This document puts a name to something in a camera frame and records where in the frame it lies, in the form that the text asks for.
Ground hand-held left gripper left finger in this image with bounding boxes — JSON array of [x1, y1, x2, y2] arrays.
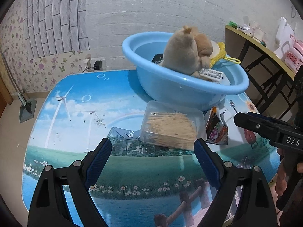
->
[[27, 137, 112, 227]]

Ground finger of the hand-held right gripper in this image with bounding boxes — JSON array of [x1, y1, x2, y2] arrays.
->
[[233, 112, 285, 143]]

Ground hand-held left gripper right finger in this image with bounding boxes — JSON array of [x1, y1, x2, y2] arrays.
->
[[193, 138, 278, 227]]

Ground colourful foil packet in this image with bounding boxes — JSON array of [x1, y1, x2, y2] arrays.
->
[[205, 106, 229, 145]]

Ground clear box of toothpicks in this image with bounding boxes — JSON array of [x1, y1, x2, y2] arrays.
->
[[139, 100, 205, 151]]

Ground light blue plastic basin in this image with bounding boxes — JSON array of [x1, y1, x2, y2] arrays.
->
[[122, 31, 250, 111]]

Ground beige plush toy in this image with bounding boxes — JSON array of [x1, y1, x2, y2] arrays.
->
[[158, 25, 214, 78]]

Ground person's right hand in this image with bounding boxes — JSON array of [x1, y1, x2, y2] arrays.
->
[[275, 162, 303, 198]]

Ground white barcode box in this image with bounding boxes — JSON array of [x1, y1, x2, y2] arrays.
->
[[198, 68, 226, 85]]

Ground yellow top side desk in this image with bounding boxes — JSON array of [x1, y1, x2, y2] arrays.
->
[[224, 25, 299, 121]]

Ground yellow mesh pouch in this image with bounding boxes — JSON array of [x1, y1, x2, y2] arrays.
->
[[209, 42, 241, 67]]

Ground white cup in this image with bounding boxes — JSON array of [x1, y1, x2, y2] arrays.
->
[[254, 27, 266, 41]]

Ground small clear sachets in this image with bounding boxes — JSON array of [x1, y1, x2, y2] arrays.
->
[[238, 25, 254, 36]]

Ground translucent plastic cup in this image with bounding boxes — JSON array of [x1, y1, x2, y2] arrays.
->
[[249, 20, 260, 33]]

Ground wooden door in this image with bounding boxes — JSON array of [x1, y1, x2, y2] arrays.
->
[[0, 85, 14, 115]]

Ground grey dustpan with metal handle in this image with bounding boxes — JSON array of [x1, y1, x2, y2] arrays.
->
[[1, 51, 37, 124]]

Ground white wall socket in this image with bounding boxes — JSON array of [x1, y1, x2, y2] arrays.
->
[[91, 57, 106, 71]]

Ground thin wall wire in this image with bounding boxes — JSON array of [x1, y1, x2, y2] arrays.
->
[[290, 4, 299, 20]]

